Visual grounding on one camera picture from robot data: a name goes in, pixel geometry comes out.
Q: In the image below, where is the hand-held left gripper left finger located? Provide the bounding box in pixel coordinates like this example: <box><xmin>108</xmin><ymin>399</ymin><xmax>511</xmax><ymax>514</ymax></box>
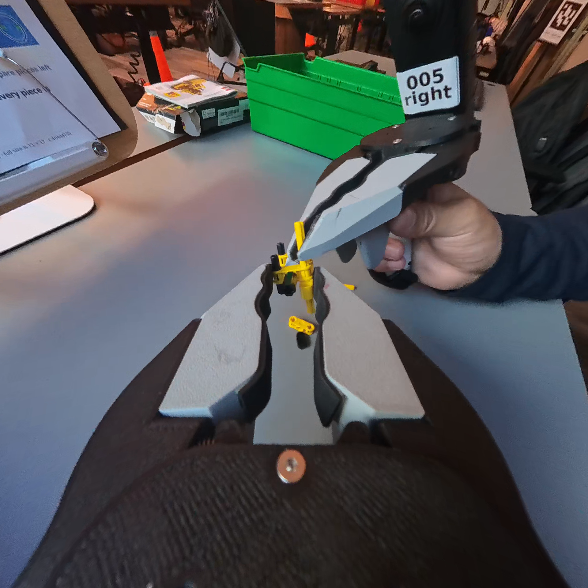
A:
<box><xmin>158</xmin><ymin>263</ymin><xmax>274</xmax><ymax>422</ymax></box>

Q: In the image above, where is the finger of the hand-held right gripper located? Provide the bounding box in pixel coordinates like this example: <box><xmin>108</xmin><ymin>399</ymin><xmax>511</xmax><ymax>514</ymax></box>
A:
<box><xmin>296</xmin><ymin>153</ymin><xmax>438</xmax><ymax>262</ymax></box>
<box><xmin>288</xmin><ymin>156</ymin><xmax>370</xmax><ymax>258</ymax></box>

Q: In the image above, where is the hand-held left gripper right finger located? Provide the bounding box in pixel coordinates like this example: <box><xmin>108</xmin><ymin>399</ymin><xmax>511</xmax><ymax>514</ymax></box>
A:
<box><xmin>312</xmin><ymin>266</ymin><xmax>425</xmax><ymax>428</ymax></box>

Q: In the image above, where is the yellow lego spring assembly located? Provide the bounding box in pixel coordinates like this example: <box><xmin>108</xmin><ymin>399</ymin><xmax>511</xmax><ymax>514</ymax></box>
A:
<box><xmin>269</xmin><ymin>221</ymin><xmax>318</xmax><ymax>315</ymax></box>

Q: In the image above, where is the person's right forearm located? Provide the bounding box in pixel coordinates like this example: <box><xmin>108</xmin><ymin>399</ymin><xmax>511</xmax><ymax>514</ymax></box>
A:
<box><xmin>452</xmin><ymin>211</ymin><xmax>588</xmax><ymax>304</ymax></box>

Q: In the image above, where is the opened black lego box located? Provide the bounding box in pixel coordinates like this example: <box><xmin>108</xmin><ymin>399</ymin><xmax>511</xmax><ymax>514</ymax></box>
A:
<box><xmin>136</xmin><ymin>89</ymin><xmax>251</xmax><ymax>137</ymax></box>

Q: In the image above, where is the lego instruction booklet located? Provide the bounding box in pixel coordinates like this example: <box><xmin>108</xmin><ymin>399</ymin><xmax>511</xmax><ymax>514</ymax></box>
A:
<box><xmin>144</xmin><ymin>75</ymin><xmax>239</xmax><ymax>109</ymax></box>

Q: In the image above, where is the person's right hand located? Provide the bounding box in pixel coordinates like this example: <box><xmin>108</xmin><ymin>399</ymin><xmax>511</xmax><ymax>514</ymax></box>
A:
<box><xmin>374</xmin><ymin>184</ymin><xmax>503</xmax><ymax>291</ymax></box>

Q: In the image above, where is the green plastic bin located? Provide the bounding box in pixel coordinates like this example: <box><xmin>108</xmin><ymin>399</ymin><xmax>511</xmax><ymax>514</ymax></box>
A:
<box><xmin>243</xmin><ymin>53</ymin><xmax>407</xmax><ymax>160</ymax></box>

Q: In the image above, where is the printed marker sign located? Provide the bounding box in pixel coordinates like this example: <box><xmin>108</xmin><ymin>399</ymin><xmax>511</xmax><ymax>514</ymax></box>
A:
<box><xmin>537</xmin><ymin>0</ymin><xmax>588</xmax><ymax>45</ymax></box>

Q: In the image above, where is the black backpack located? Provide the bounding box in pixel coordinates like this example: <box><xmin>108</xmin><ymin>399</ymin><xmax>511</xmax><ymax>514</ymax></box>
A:
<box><xmin>512</xmin><ymin>60</ymin><xmax>588</xmax><ymax>217</ymax></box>

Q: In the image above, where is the wooden instruction sign stand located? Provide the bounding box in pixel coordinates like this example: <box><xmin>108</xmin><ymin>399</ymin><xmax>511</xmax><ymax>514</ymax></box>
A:
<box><xmin>0</xmin><ymin>0</ymin><xmax>138</xmax><ymax>255</ymax></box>

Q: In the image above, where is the printed instruction sheet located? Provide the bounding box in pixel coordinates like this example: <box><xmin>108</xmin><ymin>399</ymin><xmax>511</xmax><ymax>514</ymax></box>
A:
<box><xmin>0</xmin><ymin>0</ymin><xmax>122</xmax><ymax>175</ymax></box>

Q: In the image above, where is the black coiled cable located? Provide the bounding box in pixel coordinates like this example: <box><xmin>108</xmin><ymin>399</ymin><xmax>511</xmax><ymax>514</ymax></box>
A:
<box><xmin>125</xmin><ymin>46</ymin><xmax>142</xmax><ymax>88</ymax></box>

